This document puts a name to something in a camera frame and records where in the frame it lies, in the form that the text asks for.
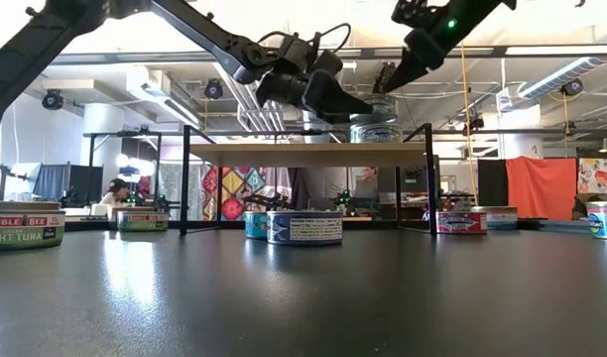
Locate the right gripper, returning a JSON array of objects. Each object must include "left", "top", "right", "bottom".
[{"left": 372, "top": 0, "right": 518, "bottom": 94}]

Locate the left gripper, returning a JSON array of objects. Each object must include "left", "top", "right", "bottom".
[{"left": 256, "top": 68, "right": 374, "bottom": 125}]

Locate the green albacore can silver lid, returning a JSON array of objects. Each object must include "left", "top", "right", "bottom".
[{"left": 349, "top": 122, "right": 404, "bottom": 145}]

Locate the blue albacore tuna can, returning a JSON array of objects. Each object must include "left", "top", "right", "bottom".
[{"left": 266, "top": 209, "right": 344, "bottom": 247}]

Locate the teal yellow label tuna can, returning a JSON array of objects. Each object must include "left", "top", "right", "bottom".
[{"left": 243, "top": 211, "right": 270, "bottom": 240}]

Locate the red label tuna can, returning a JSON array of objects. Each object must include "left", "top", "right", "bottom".
[{"left": 434, "top": 210, "right": 489, "bottom": 236}]

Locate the black ceiling spotlight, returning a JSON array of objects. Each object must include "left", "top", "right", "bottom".
[
  {"left": 560, "top": 77, "right": 584, "bottom": 97},
  {"left": 41, "top": 88, "right": 65, "bottom": 111},
  {"left": 203, "top": 77, "right": 224, "bottom": 101}
]

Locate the colourful patchwork quilt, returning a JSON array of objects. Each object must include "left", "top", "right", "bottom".
[{"left": 201, "top": 166, "right": 268, "bottom": 222}]

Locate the white column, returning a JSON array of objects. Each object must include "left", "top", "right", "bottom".
[{"left": 496, "top": 103, "right": 546, "bottom": 160}]

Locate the black panel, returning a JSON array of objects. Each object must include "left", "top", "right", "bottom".
[{"left": 476, "top": 158, "right": 508, "bottom": 208}]

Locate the white ceiling light strip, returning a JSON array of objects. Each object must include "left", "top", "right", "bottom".
[{"left": 519, "top": 55, "right": 607, "bottom": 100}]

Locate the orange fabric panel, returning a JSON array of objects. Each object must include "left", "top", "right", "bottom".
[{"left": 505, "top": 156, "right": 578, "bottom": 221}]

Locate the Bumble Bee light tuna can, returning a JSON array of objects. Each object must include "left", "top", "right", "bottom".
[
  {"left": 0, "top": 209, "right": 66, "bottom": 253},
  {"left": 116, "top": 211, "right": 171, "bottom": 234}
]

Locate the colourful floral poster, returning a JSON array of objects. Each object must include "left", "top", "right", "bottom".
[{"left": 577, "top": 157, "right": 607, "bottom": 195}]

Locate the black screen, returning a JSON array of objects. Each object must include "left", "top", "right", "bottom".
[{"left": 67, "top": 165, "right": 105, "bottom": 204}]

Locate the grey blue partition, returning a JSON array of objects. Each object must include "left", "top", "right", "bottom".
[{"left": 33, "top": 163, "right": 69, "bottom": 202}]

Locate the silver air duct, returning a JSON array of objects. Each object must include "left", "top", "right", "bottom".
[{"left": 297, "top": 61, "right": 337, "bottom": 146}]

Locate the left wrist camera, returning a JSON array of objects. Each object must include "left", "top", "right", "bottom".
[{"left": 282, "top": 33, "right": 344, "bottom": 75}]

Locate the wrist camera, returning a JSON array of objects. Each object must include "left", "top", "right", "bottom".
[
  {"left": 391, "top": 0, "right": 433, "bottom": 29},
  {"left": 282, "top": 33, "right": 344, "bottom": 75}
]

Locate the wooden shelf black frame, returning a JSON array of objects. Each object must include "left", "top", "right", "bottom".
[{"left": 179, "top": 122, "right": 439, "bottom": 237}]

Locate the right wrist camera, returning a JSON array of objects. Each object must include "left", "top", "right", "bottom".
[{"left": 391, "top": 0, "right": 433, "bottom": 29}]

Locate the yellow hanging cable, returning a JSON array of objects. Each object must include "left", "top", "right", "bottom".
[{"left": 459, "top": 42, "right": 479, "bottom": 204}]

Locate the black aluminium table frame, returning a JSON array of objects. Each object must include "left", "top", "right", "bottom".
[{"left": 63, "top": 218, "right": 590, "bottom": 234}]

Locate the grey overhead frame bar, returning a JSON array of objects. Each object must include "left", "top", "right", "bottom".
[{"left": 0, "top": 45, "right": 607, "bottom": 65}]

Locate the background black frame rig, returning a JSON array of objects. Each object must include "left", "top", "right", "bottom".
[{"left": 82, "top": 128, "right": 164, "bottom": 219}]

